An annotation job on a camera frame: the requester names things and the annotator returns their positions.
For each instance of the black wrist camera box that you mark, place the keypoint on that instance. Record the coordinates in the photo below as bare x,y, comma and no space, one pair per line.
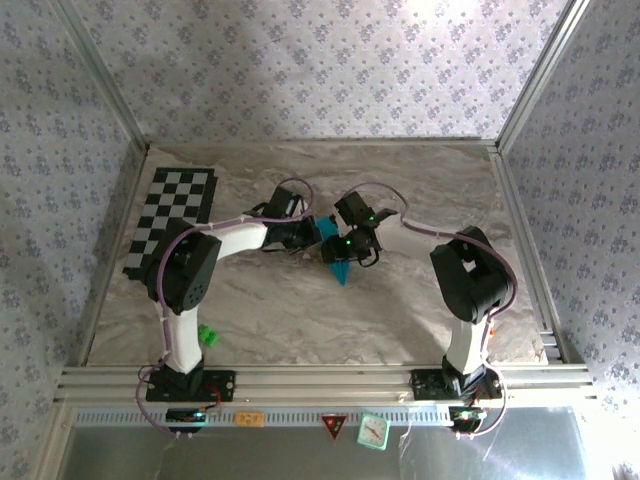
352,207
284,202

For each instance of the blue cloth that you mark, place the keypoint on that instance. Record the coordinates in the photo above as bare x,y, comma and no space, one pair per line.
341,272

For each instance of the right controller circuit board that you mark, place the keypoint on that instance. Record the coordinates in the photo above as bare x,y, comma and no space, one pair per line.
467,417

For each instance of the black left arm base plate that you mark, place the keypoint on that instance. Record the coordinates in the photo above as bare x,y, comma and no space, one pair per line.
220,385

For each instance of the aluminium side rail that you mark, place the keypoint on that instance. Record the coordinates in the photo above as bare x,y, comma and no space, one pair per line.
107,260
530,260

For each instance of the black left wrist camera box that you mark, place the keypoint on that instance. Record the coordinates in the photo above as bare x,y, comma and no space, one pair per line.
284,202

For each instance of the aluminium front rail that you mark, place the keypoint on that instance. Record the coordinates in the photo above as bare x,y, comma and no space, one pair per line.
320,382

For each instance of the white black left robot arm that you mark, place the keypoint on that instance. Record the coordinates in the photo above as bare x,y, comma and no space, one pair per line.
190,270

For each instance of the shiny metal panel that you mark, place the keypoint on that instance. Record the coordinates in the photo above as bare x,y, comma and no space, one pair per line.
300,460

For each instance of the black white chessboard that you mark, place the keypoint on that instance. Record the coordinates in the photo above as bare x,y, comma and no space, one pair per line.
165,200

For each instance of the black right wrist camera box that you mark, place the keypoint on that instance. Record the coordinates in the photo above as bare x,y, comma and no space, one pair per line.
352,207

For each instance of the aluminium corner post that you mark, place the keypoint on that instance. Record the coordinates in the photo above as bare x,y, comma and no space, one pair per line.
102,75
545,75

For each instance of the left controller circuit board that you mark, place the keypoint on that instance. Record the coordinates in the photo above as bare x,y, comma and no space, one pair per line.
186,416

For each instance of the aluminium back rail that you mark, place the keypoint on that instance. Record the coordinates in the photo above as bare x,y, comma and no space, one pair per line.
320,142

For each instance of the red triangle sticker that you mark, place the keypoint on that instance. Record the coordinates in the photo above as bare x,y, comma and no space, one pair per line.
333,425

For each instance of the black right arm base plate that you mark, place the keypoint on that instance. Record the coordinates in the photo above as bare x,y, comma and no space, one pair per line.
427,385

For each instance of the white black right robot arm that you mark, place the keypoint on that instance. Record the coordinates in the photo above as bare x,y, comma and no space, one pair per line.
472,285

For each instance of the mint green square clock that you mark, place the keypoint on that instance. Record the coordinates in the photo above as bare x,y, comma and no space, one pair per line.
373,432

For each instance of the controller circuit board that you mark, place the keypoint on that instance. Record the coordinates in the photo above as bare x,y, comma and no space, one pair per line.
467,417
186,416

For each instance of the green toy brick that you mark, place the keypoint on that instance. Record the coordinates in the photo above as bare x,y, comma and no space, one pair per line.
210,336

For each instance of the orange label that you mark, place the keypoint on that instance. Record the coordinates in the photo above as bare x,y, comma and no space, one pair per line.
249,418

